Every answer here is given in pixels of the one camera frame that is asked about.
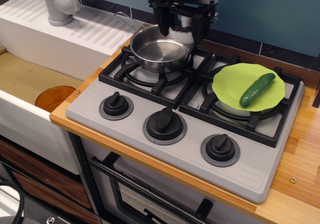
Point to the grey toy faucet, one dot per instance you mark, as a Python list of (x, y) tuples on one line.
[(60, 12)]

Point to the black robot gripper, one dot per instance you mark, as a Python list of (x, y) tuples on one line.
[(200, 11)]

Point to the stainless steel pot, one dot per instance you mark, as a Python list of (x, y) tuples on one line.
[(157, 53)]

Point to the black stove knob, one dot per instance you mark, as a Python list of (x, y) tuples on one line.
[(116, 107), (220, 150), (164, 127)]

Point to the black left burner grate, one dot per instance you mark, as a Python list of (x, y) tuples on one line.
[(166, 89)]

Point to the oven door with black handle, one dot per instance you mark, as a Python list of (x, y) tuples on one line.
[(139, 195)]

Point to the wooden drawer front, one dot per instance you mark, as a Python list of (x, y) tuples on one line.
[(54, 186)]

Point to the grey toy stove top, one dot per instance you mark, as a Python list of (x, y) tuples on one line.
[(250, 177)]

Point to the white toy sink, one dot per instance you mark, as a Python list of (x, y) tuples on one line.
[(35, 56)]

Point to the white toy mushroom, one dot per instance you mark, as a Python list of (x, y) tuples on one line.
[(182, 32)]

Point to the black right stove knob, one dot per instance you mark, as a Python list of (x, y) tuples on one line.
[(220, 150)]

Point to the black right burner grate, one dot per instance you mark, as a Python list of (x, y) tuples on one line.
[(270, 127)]

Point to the green toy pickle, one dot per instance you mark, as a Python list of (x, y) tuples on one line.
[(256, 89)]

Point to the black burner grate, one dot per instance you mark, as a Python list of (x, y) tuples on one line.
[(270, 127), (166, 89)]

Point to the black middle stove knob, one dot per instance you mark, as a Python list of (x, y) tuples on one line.
[(164, 127)]

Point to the black left stove knob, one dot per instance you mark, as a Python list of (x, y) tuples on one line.
[(116, 107)]

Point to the lime green plate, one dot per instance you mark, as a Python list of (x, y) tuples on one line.
[(231, 82)]

